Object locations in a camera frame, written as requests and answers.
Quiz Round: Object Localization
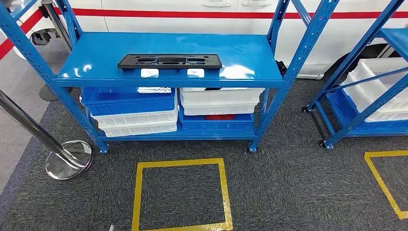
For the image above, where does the black plastic panel part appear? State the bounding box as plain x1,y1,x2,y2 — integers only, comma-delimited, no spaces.
117,53,223,70

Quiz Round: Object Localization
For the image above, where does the red part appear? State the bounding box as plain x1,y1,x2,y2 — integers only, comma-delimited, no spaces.
204,115,237,121

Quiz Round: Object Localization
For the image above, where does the blue metal shelf rack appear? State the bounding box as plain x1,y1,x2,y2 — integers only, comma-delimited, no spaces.
0,0,340,154

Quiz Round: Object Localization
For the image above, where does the blue wheeled shelf rack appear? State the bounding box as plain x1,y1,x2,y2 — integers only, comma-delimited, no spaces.
302,0,408,151

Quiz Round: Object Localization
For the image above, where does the blue plastic crate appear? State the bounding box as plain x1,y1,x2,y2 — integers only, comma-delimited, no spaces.
79,87,178,117
326,89,408,135
178,108,255,132

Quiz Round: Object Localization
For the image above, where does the white plastic crate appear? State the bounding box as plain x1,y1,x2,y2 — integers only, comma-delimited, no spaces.
341,57,408,123
179,88,265,107
99,122,178,138
181,102,259,116
90,105,179,130

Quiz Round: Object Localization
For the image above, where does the white car with red stripe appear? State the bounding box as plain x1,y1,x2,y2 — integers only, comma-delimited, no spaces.
0,0,408,80

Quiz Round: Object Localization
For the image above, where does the yellow floor tape square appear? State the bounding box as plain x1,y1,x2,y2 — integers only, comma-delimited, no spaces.
131,158,234,231
364,150,408,220

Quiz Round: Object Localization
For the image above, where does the red barrier belt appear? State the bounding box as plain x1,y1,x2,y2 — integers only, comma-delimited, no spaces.
0,9,44,61

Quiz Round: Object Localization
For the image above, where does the black plastic bracket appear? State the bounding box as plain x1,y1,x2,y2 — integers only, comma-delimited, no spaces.
276,60,288,78

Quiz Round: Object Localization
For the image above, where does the chrome stanchion post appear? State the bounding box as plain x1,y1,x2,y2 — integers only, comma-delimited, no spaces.
38,0,73,102
0,90,94,181

